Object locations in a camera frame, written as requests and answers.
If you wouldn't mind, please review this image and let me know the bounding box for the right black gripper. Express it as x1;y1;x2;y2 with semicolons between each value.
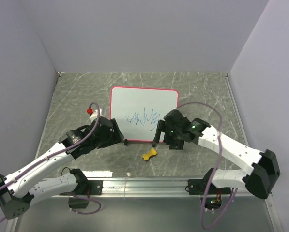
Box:
152;119;184;150

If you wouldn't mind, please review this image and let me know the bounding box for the yellow bone shaped eraser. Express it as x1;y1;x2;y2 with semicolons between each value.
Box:
142;148;157;161

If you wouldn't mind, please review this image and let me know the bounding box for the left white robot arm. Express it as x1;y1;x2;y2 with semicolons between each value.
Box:
0;117;124;220

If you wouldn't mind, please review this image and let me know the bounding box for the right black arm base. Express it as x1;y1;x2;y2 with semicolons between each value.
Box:
185;179;231;211

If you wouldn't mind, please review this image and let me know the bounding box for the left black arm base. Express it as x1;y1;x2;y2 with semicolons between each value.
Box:
68;180;103;210

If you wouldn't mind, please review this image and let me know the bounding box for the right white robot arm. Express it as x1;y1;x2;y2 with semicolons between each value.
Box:
152;109;281;199

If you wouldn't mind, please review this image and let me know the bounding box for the pink framed whiteboard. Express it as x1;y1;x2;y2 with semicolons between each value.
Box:
110;86;179;143

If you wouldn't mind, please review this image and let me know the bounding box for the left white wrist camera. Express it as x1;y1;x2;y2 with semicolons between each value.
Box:
89;109;103;123

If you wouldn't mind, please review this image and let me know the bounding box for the aluminium mounting rail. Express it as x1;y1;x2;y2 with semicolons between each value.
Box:
6;177;274;232

